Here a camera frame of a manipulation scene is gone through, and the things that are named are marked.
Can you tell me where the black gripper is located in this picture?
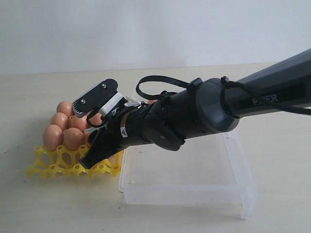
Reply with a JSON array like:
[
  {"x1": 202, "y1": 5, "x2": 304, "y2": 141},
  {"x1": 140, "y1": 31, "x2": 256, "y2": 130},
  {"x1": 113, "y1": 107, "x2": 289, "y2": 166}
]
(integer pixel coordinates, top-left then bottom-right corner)
[{"x1": 79, "y1": 97, "x2": 186, "y2": 169}]

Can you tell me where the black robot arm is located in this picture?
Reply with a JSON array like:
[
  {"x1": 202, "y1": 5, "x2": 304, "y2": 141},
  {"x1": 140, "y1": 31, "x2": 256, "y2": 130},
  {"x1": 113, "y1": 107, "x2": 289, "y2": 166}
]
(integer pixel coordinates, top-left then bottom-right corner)
[{"x1": 73, "y1": 50, "x2": 311, "y2": 169}]

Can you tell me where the yellow plastic egg tray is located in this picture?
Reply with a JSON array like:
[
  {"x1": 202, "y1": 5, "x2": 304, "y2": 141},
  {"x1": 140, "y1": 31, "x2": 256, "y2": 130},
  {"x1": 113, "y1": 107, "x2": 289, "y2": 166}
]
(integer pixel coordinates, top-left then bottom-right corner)
[{"x1": 26, "y1": 143, "x2": 124, "y2": 178}]

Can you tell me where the clear plastic bin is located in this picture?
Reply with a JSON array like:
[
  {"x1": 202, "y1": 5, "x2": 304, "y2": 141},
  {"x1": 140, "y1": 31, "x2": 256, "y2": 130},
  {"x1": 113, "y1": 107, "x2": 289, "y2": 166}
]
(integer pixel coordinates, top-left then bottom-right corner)
[{"x1": 119, "y1": 130, "x2": 258, "y2": 219}]

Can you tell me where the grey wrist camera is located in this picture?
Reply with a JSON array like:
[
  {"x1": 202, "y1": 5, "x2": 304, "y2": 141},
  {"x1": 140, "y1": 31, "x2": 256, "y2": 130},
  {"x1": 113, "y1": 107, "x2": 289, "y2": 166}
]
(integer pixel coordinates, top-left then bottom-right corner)
[{"x1": 72, "y1": 79, "x2": 124, "y2": 118}]

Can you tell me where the black cable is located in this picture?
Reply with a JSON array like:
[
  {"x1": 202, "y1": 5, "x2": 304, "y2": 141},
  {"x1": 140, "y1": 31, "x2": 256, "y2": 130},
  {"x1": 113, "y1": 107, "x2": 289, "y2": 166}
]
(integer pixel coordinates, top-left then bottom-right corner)
[{"x1": 135, "y1": 75, "x2": 197, "y2": 101}]

